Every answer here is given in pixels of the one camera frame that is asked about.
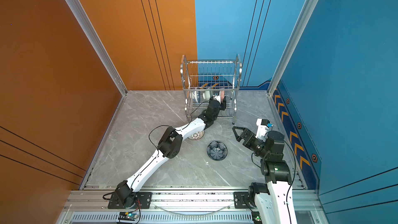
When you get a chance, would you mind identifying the green circuit board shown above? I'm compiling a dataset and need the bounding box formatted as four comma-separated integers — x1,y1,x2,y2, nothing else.
117,212,141,224
251,212,262,224

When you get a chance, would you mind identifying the white brown lattice bowl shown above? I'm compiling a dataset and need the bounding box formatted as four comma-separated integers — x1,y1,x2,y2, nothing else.
188,131,205,141

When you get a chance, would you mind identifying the dark blue petal bowl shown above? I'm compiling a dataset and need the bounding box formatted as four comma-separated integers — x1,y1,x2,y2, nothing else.
207,141,228,161

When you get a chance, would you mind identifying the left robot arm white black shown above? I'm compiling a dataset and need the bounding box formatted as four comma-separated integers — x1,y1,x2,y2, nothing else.
103,94,227,209

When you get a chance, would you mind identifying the aluminium corner post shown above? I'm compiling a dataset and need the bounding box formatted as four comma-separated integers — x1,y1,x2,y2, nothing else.
267,0,319,96
65,0,127,97

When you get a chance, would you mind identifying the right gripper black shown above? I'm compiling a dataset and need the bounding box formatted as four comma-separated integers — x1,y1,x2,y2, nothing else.
233,127,271,161

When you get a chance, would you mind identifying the left aluminium corner post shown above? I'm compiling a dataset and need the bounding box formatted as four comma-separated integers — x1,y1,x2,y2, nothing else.
65,0,127,97

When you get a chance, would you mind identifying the aluminium front rail frame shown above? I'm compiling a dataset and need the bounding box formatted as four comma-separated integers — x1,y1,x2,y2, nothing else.
55,186,330,224

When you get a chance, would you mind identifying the blue floral white bowl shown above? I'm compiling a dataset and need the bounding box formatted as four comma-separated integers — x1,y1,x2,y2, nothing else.
190,91,201,103

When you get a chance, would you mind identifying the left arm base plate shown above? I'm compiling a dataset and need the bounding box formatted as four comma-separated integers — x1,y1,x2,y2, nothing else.
107,192,152,210

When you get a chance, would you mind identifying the pale green ribbed bowl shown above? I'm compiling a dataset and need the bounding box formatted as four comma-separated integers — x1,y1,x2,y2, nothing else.
202,90,212,101

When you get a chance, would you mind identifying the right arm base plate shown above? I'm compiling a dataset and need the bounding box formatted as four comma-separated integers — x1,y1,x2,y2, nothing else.
233,191,255,209

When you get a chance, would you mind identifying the clear cable on rail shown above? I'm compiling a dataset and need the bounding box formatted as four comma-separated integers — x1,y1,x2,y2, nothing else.
151,203,234,217

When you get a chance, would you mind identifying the right aluminium corner post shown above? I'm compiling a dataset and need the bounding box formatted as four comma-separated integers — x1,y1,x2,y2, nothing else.
267,0,319,96

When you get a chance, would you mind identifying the right green circuit board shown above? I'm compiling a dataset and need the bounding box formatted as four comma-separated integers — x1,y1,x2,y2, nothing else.
251,212,262,224

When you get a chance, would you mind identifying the stainless steel dish rack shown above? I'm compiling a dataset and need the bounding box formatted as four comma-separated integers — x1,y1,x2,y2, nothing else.
180,55,243,123

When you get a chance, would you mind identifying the left green circuit board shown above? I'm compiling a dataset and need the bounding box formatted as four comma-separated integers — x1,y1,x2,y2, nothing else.
117,212,141,224

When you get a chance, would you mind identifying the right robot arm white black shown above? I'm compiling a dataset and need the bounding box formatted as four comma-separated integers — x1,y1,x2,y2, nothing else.
232,125,297,224

